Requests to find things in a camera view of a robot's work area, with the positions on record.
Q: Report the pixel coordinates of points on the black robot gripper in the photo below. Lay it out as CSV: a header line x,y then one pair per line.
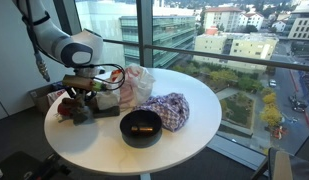
x,y
81,95

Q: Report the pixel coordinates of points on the brown red moose toy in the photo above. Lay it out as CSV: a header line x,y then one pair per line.
x,y
64,109

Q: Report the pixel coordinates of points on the white red plastic bag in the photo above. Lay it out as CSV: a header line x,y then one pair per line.
x,y
137,86

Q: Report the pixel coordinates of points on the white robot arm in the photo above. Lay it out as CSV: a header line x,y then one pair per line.
x,y
60,43

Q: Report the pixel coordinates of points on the white red printed bag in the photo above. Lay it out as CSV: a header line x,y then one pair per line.
x,y
55,96

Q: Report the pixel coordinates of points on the black rectangular block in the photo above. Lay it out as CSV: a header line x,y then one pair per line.
x,y
109,111

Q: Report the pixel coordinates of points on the dark blue cloth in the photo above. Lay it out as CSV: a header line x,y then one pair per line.
x,y
59,85

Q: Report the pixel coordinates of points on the cardboard box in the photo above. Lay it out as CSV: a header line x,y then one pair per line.
x,y
39,100

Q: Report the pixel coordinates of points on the small brass cylinder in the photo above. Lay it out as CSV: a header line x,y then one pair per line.
x,y
142,128

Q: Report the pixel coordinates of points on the black round bowl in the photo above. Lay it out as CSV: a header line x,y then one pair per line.
x,y
140,136

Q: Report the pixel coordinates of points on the black equipment case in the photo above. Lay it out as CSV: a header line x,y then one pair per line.
x,y
17,166

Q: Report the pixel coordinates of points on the purple white checkered cloth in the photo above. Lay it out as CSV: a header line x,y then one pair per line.
x,y
169,110

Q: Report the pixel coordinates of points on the metal window railing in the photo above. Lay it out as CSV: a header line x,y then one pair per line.
x,y
227,57

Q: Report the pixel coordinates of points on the olive wrist camera box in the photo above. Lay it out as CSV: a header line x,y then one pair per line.
x,y
81,83

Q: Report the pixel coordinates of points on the window frame post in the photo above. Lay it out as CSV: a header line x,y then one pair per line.
x,y
144,33
65,20

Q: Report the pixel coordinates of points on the white table pedestal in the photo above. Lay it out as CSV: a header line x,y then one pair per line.
x,y
145,177

